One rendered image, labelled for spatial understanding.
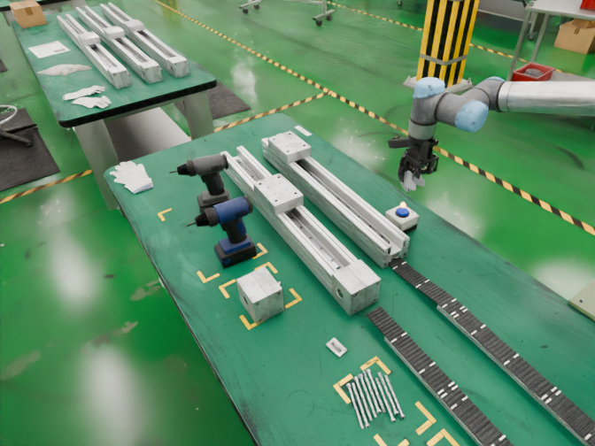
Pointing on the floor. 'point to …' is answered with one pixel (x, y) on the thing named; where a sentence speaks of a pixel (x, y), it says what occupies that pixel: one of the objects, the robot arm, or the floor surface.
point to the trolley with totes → (585, 10)
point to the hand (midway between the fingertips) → (406, 187)
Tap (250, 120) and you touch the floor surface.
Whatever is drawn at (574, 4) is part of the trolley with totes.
